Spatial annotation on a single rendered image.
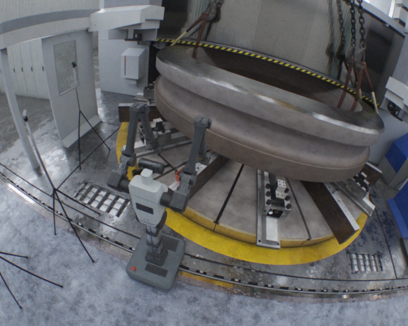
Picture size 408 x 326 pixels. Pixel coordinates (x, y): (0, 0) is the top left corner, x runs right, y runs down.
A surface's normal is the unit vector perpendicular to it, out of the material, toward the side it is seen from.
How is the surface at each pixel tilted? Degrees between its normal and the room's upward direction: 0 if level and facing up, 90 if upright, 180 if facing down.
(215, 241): 0
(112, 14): 90
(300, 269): 0
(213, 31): 90
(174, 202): 30
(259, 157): 90
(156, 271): 0
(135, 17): 90
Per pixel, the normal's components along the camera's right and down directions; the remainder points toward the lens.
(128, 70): -0.23, 0.60
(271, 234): 0.15, -0.76
